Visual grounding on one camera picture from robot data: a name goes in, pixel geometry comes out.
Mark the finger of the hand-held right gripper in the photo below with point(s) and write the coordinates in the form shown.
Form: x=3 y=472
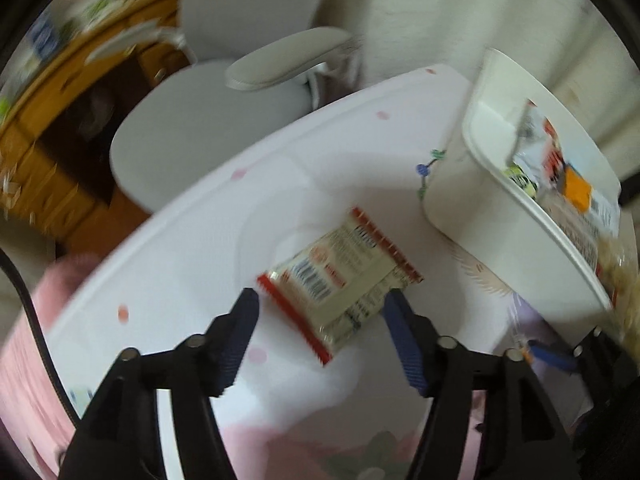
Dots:
x=550 y=357

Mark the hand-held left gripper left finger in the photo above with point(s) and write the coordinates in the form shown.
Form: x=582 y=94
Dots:
x=237 y=340

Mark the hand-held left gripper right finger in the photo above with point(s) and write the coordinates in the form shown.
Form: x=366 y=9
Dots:
x=405 y=345

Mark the red-edged white snack packet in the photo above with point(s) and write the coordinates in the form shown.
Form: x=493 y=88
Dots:
x=340 y=280

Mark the long rice cracker packet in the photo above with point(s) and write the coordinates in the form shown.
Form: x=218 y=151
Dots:
x=617 y=265

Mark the large clear printed snack packet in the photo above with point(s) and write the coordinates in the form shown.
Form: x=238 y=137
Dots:
x=575 y=240

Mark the white plastic bin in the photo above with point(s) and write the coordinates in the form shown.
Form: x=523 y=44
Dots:
x=500 y=220

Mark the green snack packet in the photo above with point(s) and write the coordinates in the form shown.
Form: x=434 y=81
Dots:
x=520 y=180

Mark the pink printed blanket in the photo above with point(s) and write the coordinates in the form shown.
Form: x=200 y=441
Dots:
x=200 y=240

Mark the orange snack packet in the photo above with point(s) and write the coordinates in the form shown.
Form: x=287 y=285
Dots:
x=577 y=190

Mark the red white crumpled wrapper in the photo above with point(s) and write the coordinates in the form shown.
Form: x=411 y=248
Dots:
x=542 y=145

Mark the grey office chair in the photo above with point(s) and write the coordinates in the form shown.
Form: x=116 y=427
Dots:
x=200 y=125

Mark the wooden desk with shelves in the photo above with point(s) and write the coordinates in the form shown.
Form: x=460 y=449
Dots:
x=55 y=110

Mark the cream floral curtain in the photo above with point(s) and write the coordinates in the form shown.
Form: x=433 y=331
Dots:
x=450 y=10

